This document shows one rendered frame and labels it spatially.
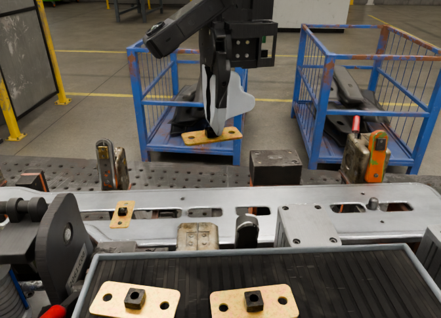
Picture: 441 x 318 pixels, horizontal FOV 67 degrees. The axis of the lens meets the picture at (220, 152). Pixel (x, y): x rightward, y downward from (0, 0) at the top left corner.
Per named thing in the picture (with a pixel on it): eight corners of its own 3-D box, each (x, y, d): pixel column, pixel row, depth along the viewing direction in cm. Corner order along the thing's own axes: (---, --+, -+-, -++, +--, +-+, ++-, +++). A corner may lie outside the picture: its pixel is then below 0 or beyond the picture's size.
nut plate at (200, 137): (235, 128, 51) (235, 120, 50) (243, 138, 48) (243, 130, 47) (180, 134, 49) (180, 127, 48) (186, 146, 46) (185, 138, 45)
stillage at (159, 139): (175, 109, 376) (168, 19, 329) (246, 113, 369) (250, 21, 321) (142, 166, 273) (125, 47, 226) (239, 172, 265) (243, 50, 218)
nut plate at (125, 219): (118, 202, 73) (117, 197, 73) (135, 201, 73) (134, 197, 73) (109, 228, 66) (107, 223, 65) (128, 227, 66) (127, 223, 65)
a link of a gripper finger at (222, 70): (230, 111, 42) (231, 37, 38) (218, 112, 41) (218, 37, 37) (219, 101, 46) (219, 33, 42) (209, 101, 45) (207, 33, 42)
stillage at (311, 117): (290, 116, 361) (300, 23, 313) (365, 118, 356) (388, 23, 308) (307, 178, 257) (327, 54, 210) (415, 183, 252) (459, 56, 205)
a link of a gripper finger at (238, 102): (257, 138, 46) (260, 71, 42) (216, 143, 44) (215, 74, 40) (249, 131, 49) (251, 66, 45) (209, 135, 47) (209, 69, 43)
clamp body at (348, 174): (349, 227, 110) (375, 128, 92) (368, 262, 97) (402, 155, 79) (317, 228, 109) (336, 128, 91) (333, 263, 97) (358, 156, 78)
